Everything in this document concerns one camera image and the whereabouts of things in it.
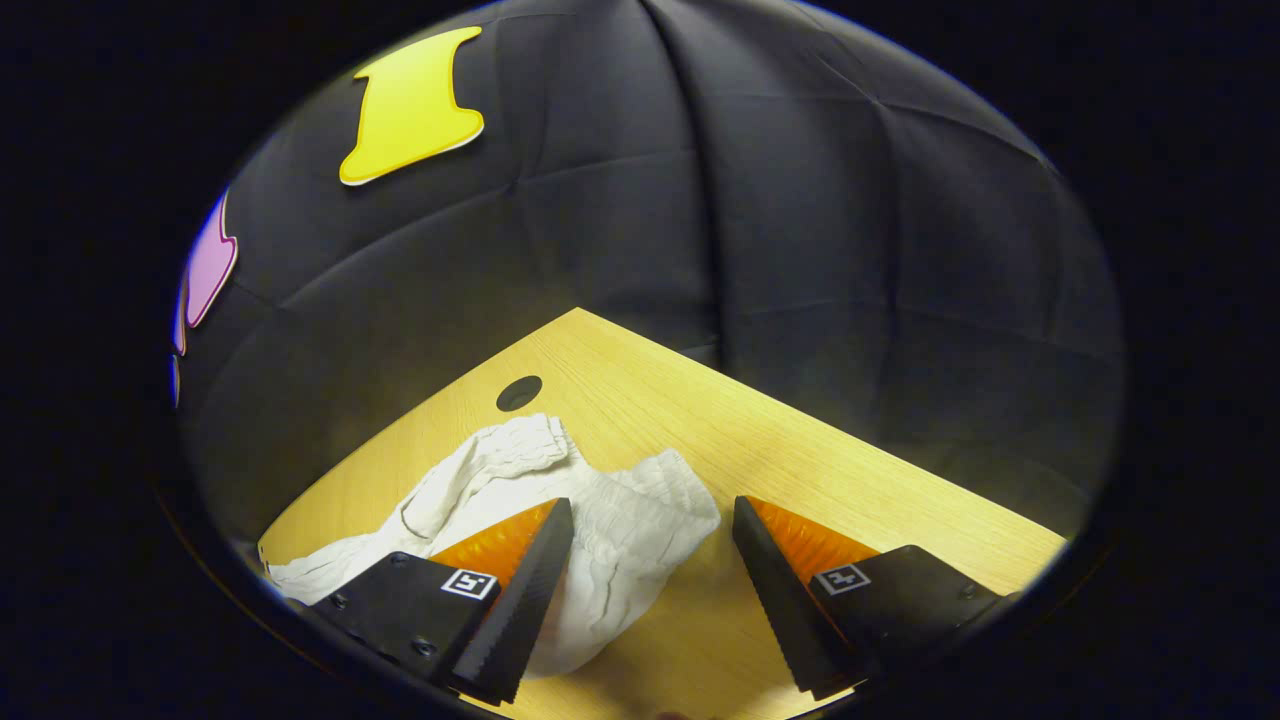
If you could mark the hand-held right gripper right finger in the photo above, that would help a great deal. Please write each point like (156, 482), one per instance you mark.
(775, 600)

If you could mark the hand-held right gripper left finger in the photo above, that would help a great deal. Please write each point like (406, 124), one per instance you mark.
(520, 610)

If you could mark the black backdrop cloth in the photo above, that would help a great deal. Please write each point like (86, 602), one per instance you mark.
(800, 250)

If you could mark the white jeans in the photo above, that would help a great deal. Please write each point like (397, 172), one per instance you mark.
(620, 540)

